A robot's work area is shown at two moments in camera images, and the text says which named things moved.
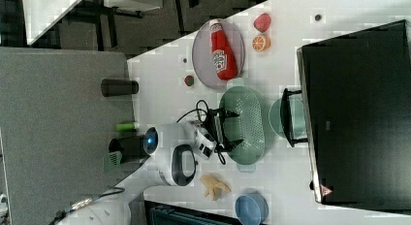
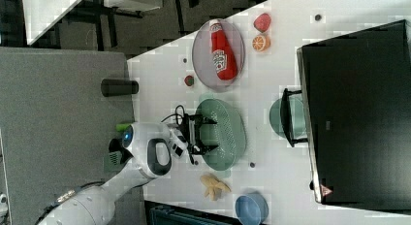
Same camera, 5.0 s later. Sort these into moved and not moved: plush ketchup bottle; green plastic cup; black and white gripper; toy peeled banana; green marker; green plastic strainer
Moved: green plastic strainer; black and white gripper
Not moved: plush ketchup bottle; toy peeled banana; green marker; green plastic cup
